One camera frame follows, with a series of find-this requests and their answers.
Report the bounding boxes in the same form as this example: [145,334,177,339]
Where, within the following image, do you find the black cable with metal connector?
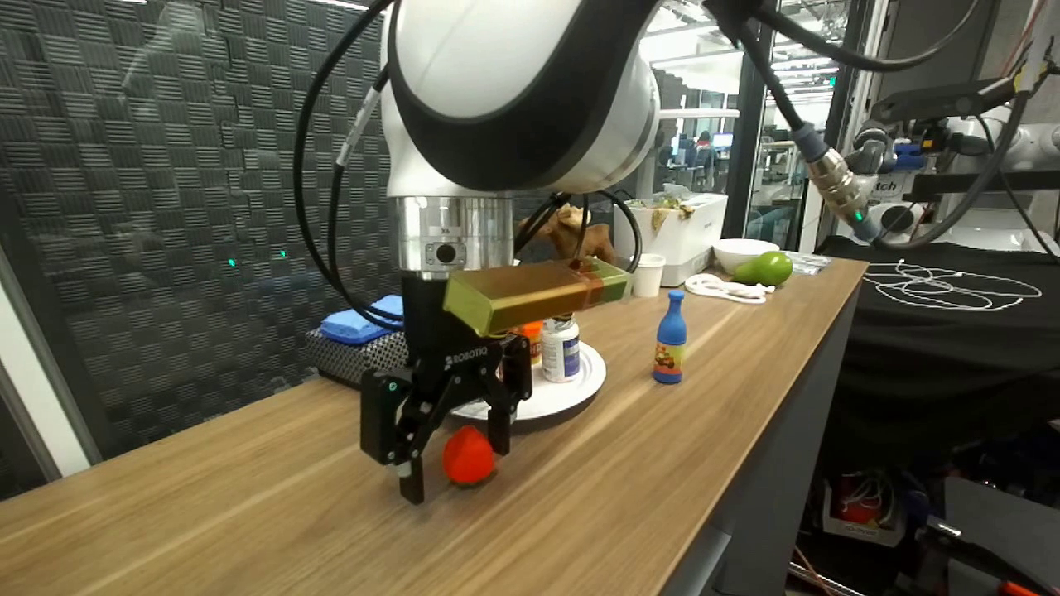
[707,0,1060,251]

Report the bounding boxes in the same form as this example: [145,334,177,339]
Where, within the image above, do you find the white round plate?
[452,339,611,429]

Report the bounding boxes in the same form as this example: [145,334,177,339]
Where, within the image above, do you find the green fruit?
[729,250,800,288]

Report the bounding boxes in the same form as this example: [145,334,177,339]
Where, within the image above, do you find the dark metal pillar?
[723,59,780,243]

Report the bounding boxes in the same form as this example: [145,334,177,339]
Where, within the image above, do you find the orange lid dough can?
[517,317,547,362]

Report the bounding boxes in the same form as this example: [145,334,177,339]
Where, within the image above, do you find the brown moose plush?
[517,199,618,273]

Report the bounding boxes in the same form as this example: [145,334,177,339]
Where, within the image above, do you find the small clear packet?
[790,250,834,279]

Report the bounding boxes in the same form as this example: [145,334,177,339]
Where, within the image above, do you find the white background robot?
[841,104,1060,251]

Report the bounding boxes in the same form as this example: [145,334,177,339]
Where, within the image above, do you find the blue bowling pin bottle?
[650,288,690,388]

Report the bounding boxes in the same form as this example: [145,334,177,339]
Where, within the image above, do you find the thin white cable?
[864,256,1046,315]

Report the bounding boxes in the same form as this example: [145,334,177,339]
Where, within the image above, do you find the white paper cup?
[633,251,670,303]

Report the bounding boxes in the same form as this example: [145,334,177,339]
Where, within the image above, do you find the white mug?
[612,191,731,288]

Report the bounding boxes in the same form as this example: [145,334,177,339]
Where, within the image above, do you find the dried leaves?
[646,191,695,240]

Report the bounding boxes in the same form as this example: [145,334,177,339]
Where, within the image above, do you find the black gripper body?
[359,269,540,468]

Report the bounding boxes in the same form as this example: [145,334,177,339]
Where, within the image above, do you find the red and white box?
[822,474,911,550]

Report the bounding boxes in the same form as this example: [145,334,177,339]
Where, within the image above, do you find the white bowl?
[713,235,783,279]

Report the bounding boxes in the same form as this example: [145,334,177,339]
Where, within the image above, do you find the blue folded cloth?
[319,291,408,347]

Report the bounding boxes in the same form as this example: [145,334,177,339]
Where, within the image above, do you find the white rope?
[681,273,780,309]

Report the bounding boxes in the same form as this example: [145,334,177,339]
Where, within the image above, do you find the red toy tomato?
[440,424,501,489]

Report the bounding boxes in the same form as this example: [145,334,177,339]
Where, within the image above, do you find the yellow wrist camera box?
[440,256,636,341]

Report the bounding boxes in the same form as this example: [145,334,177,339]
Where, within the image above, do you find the black table cloth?
[822,235,1060,378]

